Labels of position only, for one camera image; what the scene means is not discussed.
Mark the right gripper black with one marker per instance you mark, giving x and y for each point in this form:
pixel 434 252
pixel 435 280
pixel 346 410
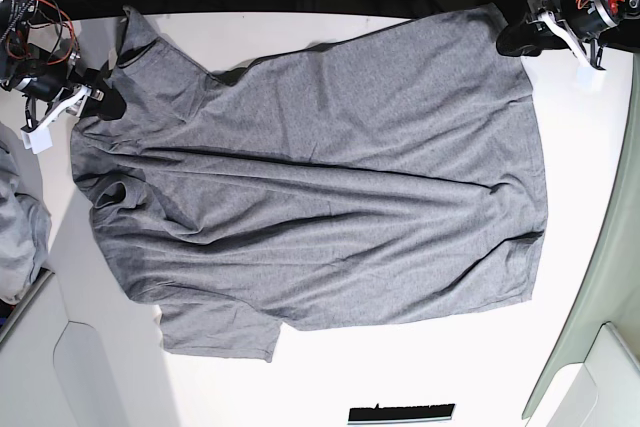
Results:
pixel 51 84

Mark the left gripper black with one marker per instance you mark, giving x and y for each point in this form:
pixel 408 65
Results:
pixel 585 27

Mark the grey t-shirt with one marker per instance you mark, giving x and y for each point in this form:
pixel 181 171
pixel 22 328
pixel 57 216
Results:
pixel 392 178

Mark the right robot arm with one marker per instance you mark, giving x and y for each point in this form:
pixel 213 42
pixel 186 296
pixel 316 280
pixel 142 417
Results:
pixel 39 52

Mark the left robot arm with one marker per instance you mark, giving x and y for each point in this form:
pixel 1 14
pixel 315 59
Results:
pixel 585 27

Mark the grey clothes pile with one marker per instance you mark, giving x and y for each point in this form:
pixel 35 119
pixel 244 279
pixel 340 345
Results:
pixel 25 227

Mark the white bin left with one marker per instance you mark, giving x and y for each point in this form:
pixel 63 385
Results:
pixel 54 371

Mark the white bin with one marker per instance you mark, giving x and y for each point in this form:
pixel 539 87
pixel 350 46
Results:
pixel 603 392
pixel 54 371

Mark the white bin right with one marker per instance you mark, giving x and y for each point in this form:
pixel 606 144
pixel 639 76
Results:
pixel 603 392

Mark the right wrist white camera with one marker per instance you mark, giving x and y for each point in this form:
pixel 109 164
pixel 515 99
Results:
pixel 37 140

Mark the wrist white camera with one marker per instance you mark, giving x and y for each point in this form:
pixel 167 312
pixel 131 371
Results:
pixel 589 79
pixel 37 140

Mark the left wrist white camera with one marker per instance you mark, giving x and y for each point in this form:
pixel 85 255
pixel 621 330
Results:
pixel 589 79

